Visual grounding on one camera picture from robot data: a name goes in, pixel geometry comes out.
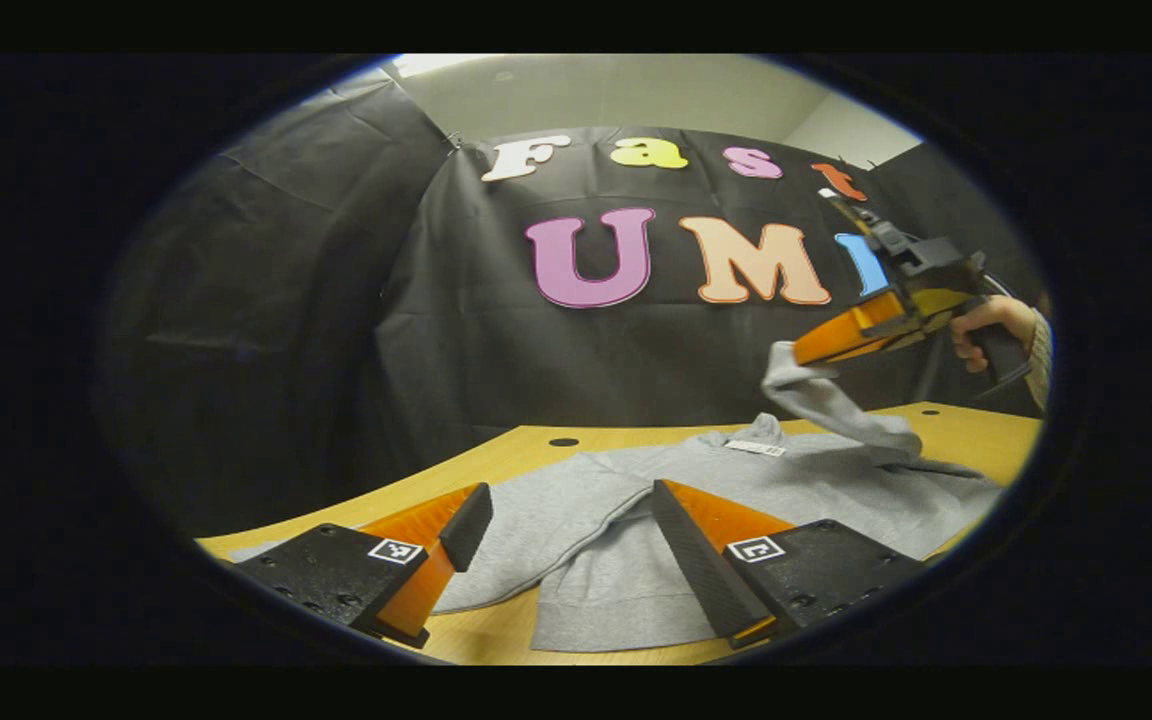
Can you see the grey sweatshirt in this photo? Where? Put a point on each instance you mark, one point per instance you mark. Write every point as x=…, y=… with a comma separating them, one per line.
x=616, y=510

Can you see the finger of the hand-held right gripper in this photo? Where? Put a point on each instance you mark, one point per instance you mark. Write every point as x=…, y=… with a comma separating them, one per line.
x=851, y=330

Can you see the black backdrop cloth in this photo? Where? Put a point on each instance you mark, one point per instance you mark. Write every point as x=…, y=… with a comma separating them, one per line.
x=336, y=300

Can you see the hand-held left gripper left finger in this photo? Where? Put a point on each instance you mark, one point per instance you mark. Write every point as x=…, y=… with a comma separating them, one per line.
x=466, y=525

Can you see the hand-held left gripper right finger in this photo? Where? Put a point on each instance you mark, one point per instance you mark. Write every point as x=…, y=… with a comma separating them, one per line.
x=696, y=565

